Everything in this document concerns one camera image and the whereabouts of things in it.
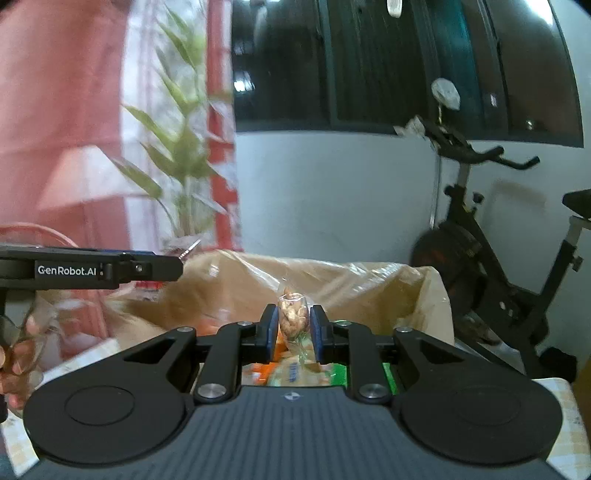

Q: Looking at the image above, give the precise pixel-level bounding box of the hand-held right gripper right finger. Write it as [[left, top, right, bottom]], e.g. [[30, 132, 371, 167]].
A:
[[310, 305, 467, 403]]

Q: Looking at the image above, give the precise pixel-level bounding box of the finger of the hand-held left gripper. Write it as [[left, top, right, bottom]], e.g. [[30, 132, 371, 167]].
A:
[[104, 251, 184, 283]]

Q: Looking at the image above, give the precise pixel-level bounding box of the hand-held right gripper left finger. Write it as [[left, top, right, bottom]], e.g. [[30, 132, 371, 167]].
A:
[[122, 305, 280, 402]]

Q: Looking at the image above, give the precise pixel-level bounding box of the clear peanut packet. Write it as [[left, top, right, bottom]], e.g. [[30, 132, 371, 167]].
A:
[[276, 277, 310, 365]]

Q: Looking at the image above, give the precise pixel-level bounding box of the green snack packet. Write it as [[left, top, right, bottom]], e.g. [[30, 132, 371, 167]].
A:
[[330, 362, 399, 395]]

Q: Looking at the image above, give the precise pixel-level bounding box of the plastic-wrapped taped cardboard box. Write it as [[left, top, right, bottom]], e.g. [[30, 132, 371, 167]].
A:
[[108, 249, 455, 391]]

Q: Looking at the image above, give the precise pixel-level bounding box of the person's left hand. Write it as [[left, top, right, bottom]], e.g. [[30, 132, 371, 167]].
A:
[[0, 314, 61, 411]]

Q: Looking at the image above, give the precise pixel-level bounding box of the red plant-print curtain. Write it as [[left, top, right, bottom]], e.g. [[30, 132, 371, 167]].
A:
[[0, 0, 243, 352]]

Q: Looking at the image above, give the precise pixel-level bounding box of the black exercise bike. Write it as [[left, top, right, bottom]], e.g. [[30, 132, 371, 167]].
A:
[[394, 115, 591, 384]]

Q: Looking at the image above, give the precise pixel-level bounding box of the crumpled pale cloth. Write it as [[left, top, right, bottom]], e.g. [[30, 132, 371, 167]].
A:
[[394, 115, 428, 138]]

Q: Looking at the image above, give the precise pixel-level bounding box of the dark window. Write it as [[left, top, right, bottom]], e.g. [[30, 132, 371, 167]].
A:
[[231, 0, 585, 148]]

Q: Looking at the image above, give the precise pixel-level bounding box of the white crumpled plastic bag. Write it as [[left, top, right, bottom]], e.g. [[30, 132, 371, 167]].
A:
[[431, 78, 461, 112]]

